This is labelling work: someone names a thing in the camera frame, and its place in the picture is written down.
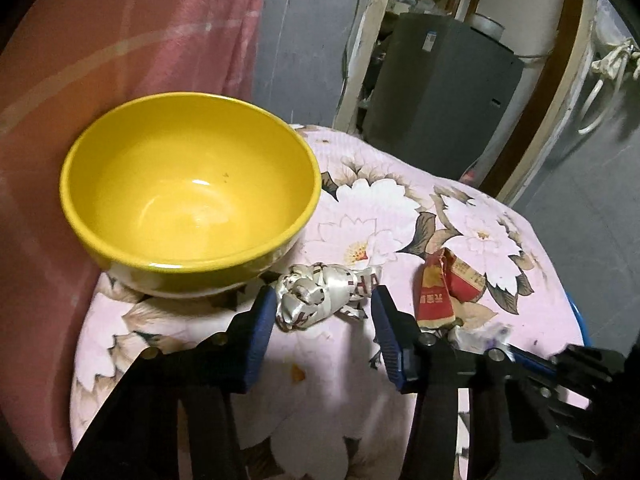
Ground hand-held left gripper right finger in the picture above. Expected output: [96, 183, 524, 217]
[370, 285, 596, 480]

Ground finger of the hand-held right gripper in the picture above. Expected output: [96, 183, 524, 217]
[502, 345, 568, 382]

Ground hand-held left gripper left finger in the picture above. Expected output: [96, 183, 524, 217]
[60, 285, 279, 480]

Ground silver wrapper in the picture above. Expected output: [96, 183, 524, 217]
[273, 263, 384, 332]

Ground yellow bowl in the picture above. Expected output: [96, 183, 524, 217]
[59, 91, 323, 300]

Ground blue plastic stool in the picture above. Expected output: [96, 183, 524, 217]
[567, 294, 594, 347]

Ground crumpled red wrapper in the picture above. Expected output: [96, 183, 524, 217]
[412, 248, 487, 329]

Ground grey refrigerator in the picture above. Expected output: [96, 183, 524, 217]
[362, 12, 525, 184]

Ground pink towel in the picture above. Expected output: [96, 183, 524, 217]
[0, 0, 266, 480]

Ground hanging white gloves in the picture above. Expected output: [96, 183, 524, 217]
[591, 37, 640, 82]

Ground metal pot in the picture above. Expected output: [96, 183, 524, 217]
[467, 12, 504, 41]

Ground wooden door frame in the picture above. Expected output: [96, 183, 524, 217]
[332, 0, 599, 207]

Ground white hose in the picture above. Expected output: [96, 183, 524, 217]
[578, 72, 627, 135]

